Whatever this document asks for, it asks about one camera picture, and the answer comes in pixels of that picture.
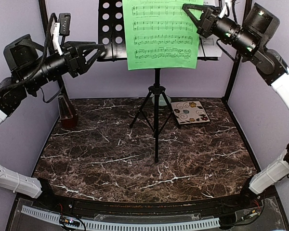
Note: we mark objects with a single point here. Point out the white slotted cable duct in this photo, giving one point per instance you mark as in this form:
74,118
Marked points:
119,223

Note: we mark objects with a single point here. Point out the floral square plate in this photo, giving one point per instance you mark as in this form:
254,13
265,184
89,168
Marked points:
189,112

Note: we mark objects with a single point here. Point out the black music stand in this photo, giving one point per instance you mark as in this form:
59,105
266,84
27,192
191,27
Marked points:
111,34

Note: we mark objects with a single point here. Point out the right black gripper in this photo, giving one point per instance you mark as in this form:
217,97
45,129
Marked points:
205,24

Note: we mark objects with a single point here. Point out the black front rail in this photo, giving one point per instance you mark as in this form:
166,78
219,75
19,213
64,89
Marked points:
216,206

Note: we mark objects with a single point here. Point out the white sheet music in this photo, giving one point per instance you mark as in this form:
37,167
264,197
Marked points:
208,48

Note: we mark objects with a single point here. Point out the brown wooden metronome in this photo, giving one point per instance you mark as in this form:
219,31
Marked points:
67,112

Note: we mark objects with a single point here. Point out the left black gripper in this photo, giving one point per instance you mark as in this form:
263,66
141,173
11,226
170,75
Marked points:
76,62

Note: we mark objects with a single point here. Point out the green sheet music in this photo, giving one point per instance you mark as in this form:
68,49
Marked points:
159,34

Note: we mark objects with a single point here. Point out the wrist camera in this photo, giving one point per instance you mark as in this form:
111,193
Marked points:
60,31
226,6

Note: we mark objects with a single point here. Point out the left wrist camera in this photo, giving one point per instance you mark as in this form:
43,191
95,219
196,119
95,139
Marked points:
60,31

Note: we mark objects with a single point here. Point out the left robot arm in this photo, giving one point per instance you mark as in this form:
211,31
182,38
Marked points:
31,68

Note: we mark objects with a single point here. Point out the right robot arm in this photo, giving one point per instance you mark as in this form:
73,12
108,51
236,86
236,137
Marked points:
250,41

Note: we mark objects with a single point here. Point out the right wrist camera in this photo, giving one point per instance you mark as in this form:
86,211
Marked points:
226,6

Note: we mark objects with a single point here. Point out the green ceramic bowl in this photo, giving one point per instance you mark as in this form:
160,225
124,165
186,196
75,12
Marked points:
162,104

